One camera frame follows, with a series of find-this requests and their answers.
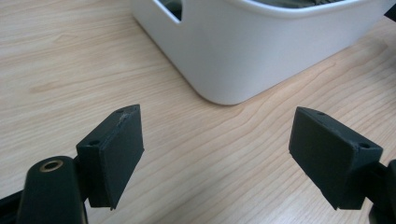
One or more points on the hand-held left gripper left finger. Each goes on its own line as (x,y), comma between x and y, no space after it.
(115,155)

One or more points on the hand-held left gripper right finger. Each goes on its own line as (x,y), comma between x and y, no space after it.
(330,155)

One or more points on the white plastic storage bin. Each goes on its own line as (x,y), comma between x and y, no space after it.
(249,53)

